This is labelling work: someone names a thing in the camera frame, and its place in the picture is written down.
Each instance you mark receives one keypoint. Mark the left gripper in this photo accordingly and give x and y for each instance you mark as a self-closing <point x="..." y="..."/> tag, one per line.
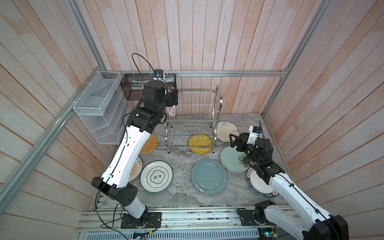
<point x="172" y="98"/>

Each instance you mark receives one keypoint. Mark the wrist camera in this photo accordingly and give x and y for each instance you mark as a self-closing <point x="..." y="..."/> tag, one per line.
<point x="159" y="73"/>
<point x="255" y="133"/>

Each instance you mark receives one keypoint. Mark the grey blue round plate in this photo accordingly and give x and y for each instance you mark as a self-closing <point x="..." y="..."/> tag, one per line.
<point x="209" y="177"/>

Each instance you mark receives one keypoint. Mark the yellow green woven plate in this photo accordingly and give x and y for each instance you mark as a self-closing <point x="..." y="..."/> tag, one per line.
<point x="200" y="143"/>

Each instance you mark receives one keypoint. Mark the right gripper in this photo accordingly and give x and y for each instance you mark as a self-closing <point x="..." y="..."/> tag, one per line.
<point x="237" y="141"/>

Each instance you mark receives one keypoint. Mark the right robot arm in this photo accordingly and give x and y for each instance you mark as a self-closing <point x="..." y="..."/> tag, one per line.
<point x="314" y="223"/>

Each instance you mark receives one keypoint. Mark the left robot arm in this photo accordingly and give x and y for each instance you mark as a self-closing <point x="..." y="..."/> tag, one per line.
<point x="139" y="125"/>

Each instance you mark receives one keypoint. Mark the orange woven bamboo plate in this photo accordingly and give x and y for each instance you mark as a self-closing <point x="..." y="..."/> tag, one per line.
<point x="149" y="145"/>

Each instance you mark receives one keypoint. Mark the stainless steel dish rack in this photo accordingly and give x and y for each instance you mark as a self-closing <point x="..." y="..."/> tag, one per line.
<point x="198" y="111"/>

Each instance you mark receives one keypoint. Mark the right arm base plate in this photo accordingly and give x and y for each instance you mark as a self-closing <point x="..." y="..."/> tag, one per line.
<point x="247" y="218"/>

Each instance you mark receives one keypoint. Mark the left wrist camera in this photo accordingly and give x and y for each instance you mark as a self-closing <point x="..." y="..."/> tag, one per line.
<point x="159" y="73"/>

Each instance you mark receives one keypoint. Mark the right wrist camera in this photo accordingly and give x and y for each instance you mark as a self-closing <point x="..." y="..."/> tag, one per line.
<point x="255" y="133"/>

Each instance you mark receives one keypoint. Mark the cream plate with red flowers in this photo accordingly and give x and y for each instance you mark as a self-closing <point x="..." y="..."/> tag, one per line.
<point x="224" y="129"/>

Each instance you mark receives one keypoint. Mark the light green flower plate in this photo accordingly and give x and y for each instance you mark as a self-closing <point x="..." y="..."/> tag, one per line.
<point x="233" y="160"/>

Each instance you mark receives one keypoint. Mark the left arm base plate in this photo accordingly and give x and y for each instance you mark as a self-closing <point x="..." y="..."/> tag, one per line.
<point x="148" y="220"/>

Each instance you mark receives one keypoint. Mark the white plate orange sunburst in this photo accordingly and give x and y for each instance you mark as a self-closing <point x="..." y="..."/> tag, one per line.
<point x="171" y="111"/>

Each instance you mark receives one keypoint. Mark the aluminium front rail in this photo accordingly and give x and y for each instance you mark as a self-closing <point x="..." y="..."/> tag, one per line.
<point x="192" y="218"/>

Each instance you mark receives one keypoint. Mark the white wire mesh shelf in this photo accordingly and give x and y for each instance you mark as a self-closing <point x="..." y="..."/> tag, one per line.
<point x="101" y="108"/>

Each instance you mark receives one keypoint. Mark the black wire wall basket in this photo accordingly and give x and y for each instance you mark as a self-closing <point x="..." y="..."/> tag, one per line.
<point x="132" y="84"/>

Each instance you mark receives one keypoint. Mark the white plate dark lettered rim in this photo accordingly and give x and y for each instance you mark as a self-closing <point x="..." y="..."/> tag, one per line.
<point x="259" y="186"/>

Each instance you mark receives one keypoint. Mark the white plate green clover outline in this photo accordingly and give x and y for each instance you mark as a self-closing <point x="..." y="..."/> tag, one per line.
<point x="156" y="176"/>

